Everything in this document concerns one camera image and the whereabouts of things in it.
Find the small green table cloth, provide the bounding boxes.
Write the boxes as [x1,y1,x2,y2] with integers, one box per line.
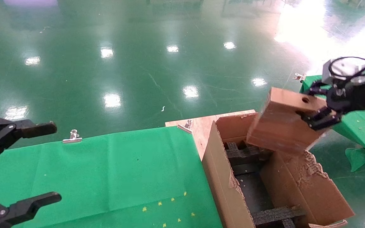
[300,74,365,173]

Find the thin black foam bar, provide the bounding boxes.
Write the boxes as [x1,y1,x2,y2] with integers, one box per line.
[233,163,262,175]

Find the notched black foam block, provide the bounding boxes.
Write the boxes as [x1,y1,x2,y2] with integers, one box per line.
[224,141,272,166]

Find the large green table cloth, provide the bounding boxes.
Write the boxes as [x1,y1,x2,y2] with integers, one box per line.
[0,126,224,228]

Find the large open cardboard carton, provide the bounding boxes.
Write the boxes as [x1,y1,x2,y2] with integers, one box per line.
[202,112,355,228]

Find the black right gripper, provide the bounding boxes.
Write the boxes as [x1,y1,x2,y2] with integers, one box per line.
[301,74,365,131]

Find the small brown cardboard box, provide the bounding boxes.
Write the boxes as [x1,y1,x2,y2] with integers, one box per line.
[246,87,329,155]

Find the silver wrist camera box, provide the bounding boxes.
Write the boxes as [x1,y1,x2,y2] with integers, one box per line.
[322,57,365,84]

